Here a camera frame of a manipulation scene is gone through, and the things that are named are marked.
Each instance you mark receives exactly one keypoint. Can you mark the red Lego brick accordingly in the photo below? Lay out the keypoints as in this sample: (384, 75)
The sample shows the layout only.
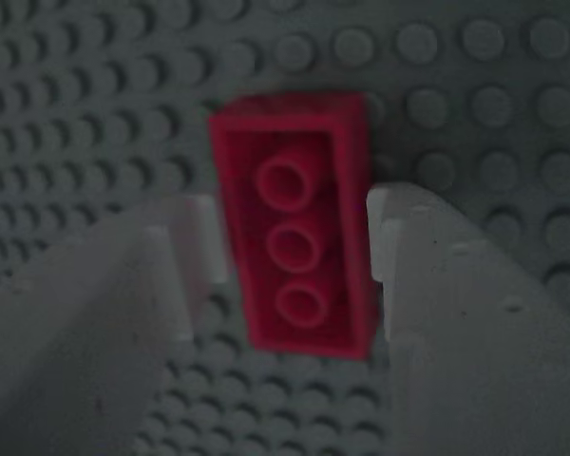
(290, 237)

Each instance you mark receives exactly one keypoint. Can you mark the grey studded baseplate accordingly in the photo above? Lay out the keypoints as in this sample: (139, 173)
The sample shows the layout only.
(408, 71)

